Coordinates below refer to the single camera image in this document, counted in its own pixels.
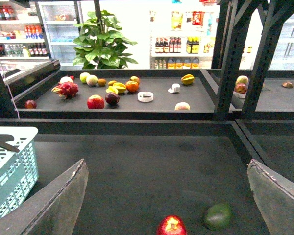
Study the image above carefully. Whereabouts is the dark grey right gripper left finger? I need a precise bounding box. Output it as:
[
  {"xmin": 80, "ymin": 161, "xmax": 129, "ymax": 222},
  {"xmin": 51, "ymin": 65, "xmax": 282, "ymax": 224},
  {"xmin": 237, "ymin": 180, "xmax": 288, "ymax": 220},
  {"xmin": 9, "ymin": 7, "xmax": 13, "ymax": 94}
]
[{"xmin": 0, "ymin": 159, "xmax": 89, "ymax": 235}]

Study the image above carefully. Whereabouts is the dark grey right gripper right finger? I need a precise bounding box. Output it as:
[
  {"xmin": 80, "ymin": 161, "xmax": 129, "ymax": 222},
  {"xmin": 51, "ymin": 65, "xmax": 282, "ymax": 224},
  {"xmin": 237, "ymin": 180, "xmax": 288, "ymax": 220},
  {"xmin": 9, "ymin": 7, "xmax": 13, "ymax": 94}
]
[{"xmin": 247, "ymin": 159, "xmax": 294, "ymax": 235}]

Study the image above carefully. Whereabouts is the light blue plastic basket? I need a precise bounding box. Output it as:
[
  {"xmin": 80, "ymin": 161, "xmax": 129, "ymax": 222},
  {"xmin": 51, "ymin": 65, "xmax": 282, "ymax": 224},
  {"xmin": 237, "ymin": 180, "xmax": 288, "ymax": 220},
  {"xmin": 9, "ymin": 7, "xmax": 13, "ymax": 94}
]
[{"xmin": 0, "ymin": 126, "xmax": 39, "ymax": 219}]

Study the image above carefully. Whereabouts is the dark green avocado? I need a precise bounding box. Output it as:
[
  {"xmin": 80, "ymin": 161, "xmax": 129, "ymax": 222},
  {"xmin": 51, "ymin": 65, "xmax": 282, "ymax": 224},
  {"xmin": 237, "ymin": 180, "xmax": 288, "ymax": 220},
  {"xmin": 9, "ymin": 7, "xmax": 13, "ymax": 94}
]
[{"xmin": 203, "ymin": 203, "xmax": 232, "ymax": 231}]

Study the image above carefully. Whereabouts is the small dark red fruit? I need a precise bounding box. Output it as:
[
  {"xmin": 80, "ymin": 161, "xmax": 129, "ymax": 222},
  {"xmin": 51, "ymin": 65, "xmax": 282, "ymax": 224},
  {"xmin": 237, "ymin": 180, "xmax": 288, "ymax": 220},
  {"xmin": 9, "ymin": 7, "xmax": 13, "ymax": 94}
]
[{"xmin": 24, "ymin": 100, "xmax": 37, "ymax": 109}]

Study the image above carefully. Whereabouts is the red apple on table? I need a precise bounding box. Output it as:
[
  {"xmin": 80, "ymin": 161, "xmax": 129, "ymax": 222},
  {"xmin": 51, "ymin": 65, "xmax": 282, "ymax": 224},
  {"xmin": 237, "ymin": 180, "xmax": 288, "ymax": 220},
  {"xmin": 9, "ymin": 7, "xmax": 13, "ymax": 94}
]
[{"xmin": 156, "ymin": 215, "xmax": 187, "ymax": 235}]

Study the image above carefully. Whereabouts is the large red apple on shelf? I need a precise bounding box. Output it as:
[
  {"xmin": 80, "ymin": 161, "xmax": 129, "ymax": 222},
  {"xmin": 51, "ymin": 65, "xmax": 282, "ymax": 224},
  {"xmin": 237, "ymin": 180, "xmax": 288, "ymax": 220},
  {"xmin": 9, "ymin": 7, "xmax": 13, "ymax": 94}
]
[{"xmin": 87, "ymin": 94, "xmax": 105, "ymax": 109}]

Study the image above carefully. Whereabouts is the brown fruit far right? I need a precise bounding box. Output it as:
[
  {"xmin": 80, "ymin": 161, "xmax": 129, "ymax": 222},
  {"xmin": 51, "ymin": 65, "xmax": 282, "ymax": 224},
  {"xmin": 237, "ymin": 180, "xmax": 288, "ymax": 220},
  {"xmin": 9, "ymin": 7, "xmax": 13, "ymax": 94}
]
[{"xmin": 282, "ymin": 82, "xmax": 294, "ymax": 89}]

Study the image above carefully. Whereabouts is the pink dragon fruit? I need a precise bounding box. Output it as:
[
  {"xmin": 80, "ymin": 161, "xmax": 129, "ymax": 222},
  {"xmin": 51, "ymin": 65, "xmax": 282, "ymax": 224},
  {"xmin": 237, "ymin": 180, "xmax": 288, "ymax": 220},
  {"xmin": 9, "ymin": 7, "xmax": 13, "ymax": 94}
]
[{"xmin": 51, "ymin": 82, "xmax": 79, "ymax": 99}]

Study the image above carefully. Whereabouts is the dark purple plum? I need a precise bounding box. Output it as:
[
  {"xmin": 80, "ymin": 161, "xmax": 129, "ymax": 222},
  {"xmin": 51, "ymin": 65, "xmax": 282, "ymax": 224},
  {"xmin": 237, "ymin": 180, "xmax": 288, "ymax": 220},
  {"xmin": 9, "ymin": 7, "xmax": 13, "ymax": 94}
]
[{"xmin": 105, "ymin": 92, "xmax": 120, "ymax": 105}]

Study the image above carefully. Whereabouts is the red green apple right tray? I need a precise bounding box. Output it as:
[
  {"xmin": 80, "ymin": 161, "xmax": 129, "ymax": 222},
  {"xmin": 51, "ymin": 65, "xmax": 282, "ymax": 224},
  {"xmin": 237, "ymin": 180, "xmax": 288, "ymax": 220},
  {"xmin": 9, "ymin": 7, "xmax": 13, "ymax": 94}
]
[{"xmin": 235, "ymin": 75, "xmax": 249, "ymax": 85}]

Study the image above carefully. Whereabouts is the white round fruit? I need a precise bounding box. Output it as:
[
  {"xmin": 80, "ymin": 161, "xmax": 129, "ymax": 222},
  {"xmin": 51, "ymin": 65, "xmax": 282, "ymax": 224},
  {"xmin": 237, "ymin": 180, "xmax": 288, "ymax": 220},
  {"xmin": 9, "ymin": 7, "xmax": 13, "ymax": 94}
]
[{"xmin": 59, "ymin": 76, "xmax": 73, "ymax": 84}]

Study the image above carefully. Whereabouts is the pale green peach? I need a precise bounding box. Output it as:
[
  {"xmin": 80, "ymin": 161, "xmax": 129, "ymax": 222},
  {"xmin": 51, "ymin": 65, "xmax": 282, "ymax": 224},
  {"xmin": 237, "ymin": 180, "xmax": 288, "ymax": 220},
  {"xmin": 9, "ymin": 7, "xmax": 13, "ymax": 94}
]
[{"xmin": 86, "ymin": 74, "xmax": 98, "ymax": 87}]

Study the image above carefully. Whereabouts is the green apple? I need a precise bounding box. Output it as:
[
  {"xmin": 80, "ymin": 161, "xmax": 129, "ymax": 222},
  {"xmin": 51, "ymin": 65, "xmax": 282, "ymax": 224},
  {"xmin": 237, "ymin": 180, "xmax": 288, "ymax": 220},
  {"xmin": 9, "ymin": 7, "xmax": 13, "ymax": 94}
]
[{"xmin": 79, "ymin": 72, "xmax": 90, "ymax": 84}]

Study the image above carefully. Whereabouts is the brown kiwi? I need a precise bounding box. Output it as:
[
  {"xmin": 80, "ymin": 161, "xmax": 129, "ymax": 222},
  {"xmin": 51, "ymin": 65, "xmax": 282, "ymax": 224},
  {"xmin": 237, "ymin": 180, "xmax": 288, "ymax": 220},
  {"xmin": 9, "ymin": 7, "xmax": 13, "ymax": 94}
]
[{"xmin": 98, "ymin": 78, "xmax": 107, "ymax": 87}]

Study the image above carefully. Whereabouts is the yellow starfruit centre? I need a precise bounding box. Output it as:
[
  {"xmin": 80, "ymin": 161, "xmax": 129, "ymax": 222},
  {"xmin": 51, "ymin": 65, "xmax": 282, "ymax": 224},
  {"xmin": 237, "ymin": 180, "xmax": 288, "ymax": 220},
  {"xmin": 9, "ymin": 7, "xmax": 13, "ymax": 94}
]
[{"xmin": 106, "ymin": 82, "xmax": 127, "ymax": 94}]

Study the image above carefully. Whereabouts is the yellow starfruit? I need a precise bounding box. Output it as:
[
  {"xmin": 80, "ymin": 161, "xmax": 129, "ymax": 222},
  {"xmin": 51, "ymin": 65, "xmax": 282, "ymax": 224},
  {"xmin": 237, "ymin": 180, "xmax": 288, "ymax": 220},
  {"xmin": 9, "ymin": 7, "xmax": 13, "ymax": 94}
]
[
  {"xmin": 181, "ymin": 74, "xmax": 195, "ymax": 85},
  {"xmin": 106, "ymin": 82, "xmax": 127, "ymax": 94}
]

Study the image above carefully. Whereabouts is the pale peach front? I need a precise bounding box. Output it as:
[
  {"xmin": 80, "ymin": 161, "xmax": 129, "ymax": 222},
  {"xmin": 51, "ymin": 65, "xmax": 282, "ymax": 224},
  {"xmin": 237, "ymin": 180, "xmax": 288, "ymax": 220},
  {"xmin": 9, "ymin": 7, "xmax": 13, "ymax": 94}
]
[{"xmin": 174, "ymin": 102, "xmax": 191, "ymax": 111}]

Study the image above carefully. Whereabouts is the small brown fruit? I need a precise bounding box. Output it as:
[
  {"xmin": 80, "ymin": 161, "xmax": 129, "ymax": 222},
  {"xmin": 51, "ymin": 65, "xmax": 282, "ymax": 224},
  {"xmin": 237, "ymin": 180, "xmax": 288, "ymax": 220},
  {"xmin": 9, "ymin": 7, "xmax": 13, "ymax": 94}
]
[{"xmin": 108, "ymin": 80, "xmax": 116, "ymax": 86}]

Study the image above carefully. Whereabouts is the orange tangerine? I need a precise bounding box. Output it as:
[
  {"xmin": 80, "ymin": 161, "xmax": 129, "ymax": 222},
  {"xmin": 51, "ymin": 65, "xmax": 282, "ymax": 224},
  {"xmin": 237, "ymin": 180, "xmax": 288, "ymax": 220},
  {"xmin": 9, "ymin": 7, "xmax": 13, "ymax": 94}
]
[{"xmin": 125, "ymin": 80, "xmax": 139, "ymax": 93}]

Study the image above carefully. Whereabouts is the yellow starfruit right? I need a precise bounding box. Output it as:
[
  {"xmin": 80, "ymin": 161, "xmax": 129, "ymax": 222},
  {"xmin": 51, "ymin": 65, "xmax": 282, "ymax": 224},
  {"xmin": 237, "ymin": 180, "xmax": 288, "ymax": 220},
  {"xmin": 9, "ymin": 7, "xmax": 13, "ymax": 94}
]
[{"xmin": 181, "ymin": 74, "xmax": 195, "ymax": 85}]

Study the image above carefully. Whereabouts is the red yellow small apple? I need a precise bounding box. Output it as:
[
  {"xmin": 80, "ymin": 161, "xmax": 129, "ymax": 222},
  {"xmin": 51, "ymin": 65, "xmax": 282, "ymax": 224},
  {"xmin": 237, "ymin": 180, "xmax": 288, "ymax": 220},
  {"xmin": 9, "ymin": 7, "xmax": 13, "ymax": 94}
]
[{"xmin": 129, "ymin": 76, "xmax": 140, "ymax": 84}]

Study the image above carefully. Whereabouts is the small white tape roll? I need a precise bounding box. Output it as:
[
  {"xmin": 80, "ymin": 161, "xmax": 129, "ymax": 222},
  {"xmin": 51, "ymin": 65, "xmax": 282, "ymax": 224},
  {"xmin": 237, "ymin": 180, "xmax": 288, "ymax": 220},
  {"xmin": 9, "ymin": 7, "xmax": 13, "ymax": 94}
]
[{"xmin": 168, "ymin": 83, "xmax": 180, "ymax": 94}]

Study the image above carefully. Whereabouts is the green potted plant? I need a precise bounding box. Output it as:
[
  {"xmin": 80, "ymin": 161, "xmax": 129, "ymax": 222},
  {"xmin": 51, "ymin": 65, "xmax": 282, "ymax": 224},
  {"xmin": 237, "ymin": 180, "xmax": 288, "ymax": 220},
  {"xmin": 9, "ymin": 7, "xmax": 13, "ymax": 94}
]
[{"xmin": 73, "ymin": 10, "xmax": 138, "ymax": 70}]

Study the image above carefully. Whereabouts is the drinks shelf left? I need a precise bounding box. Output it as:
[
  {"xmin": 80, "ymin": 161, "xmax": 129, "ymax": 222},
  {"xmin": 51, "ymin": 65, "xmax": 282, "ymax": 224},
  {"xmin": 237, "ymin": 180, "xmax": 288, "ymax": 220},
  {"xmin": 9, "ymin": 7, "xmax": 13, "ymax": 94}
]
[{"xmin": 0, "ymin": 0, "xmax": 50, "ymax": 60}]

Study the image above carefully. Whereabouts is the bottle shelf rack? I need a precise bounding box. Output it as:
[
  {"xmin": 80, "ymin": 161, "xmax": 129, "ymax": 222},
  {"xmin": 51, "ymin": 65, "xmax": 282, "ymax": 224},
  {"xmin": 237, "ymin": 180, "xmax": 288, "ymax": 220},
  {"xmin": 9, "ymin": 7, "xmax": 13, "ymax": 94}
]
[{"xmin": 149, "ymin": 0, "xmax": 220, "ymax": 69}]

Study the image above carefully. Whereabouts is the black metal frame post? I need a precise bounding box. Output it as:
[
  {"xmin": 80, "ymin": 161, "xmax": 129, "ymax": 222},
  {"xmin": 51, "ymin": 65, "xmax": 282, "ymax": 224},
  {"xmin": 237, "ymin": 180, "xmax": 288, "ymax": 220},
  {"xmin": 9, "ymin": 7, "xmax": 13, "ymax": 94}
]
[{"xmin": 212, "ymin": 0, "xmax": 294, "ymax": 120}]

